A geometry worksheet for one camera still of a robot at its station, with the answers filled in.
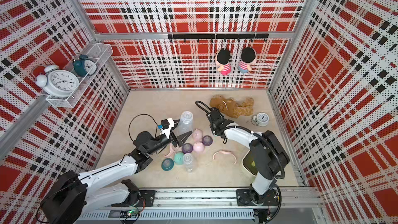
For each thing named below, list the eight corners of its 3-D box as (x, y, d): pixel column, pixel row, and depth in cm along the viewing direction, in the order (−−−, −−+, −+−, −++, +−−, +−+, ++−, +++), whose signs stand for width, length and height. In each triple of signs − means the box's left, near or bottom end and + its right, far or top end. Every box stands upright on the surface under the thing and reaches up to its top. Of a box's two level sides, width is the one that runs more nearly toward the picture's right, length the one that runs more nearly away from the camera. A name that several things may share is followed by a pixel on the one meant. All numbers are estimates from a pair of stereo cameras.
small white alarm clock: (252, 126, 101) (253, 123, 98) (250, 115, 106) (251, 112, 104) (269, 126, 101) (270, 123, 98) (266, 115, 106) (267, 112, 104)
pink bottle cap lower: (193, 153, 90) (193, 150, 87) (194, 145, 93) (193, 142, 90) (204, 153, 90) (204, 150, 87) (204, 145, 93) (204, 142, 90)
